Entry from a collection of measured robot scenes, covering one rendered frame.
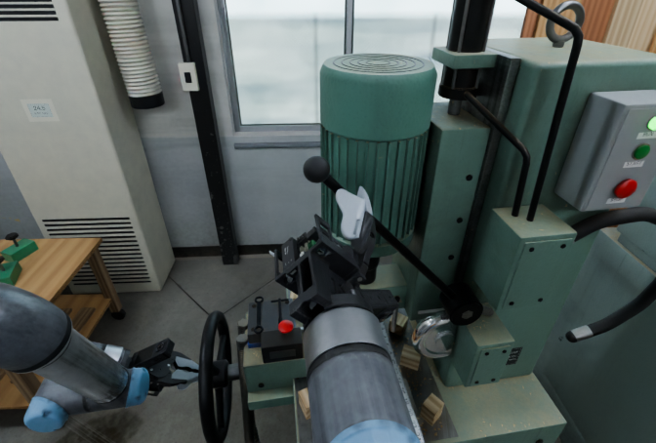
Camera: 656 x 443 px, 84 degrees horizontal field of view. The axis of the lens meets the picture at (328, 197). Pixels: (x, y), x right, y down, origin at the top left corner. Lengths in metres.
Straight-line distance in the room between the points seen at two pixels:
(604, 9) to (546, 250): 1.77
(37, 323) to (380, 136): 0.54
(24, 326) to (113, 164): 1.43
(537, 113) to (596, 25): 1.69
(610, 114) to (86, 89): 1.80
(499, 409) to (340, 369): 0.72
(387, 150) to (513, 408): 0.68
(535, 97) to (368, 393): 0.44
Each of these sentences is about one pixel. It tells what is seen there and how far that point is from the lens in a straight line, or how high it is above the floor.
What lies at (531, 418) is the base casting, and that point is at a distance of 1.02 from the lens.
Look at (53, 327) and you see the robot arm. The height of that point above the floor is 1.18.
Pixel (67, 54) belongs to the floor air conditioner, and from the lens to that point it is 1.91.
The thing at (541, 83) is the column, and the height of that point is 1.49.
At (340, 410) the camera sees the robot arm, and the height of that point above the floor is 1.36.
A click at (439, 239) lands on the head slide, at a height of 1.21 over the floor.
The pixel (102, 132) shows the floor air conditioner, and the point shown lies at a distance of 1.97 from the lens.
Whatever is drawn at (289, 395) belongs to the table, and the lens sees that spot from 0.86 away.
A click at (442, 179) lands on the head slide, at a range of 0.61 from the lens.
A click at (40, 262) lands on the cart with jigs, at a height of 0.53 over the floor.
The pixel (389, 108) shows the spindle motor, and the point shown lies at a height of 1.46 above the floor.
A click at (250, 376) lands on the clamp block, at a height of 0.93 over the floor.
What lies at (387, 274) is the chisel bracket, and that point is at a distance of 0.80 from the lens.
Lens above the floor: 1.61
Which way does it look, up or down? 31 degrees down
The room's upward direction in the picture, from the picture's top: straight up
